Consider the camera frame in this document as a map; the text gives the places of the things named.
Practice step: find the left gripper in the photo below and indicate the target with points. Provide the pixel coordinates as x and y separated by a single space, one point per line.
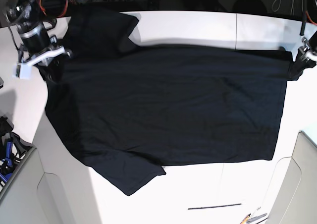
307 57

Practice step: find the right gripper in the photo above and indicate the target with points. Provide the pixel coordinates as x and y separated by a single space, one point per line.
50 70

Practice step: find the black T-shirt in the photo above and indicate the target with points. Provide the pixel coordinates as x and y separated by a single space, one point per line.
129 111

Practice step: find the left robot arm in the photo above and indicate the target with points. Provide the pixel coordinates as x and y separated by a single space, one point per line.
309 16

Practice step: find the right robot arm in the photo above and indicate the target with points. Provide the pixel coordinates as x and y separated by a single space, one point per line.
38 48

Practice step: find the blue black tool pile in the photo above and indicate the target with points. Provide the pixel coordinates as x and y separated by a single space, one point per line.
12 150

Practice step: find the grey right chair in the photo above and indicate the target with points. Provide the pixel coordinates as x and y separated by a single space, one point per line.
291 197

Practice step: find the black thin rod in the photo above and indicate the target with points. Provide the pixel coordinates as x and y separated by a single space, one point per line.
213 207

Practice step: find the grey metal tool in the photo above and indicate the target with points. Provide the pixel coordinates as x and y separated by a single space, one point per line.
253 219

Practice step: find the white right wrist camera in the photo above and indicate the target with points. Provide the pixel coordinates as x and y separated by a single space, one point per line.
21 71

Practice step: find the yellow handled tool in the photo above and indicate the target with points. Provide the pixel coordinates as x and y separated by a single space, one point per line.
245 219

